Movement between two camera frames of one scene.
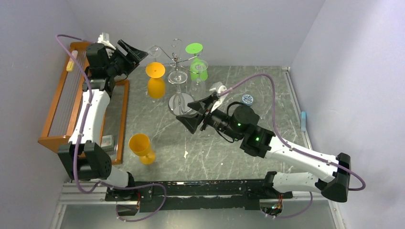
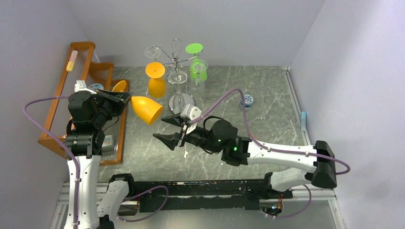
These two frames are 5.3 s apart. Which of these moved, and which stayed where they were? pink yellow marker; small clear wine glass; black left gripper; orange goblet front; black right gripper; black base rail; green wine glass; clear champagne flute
Moved: black right gripper; orange goblet front; black left gripper
Stayed: green wine glass; small clear wine glass; clear champagne flute; black base rail; pink yellow marker
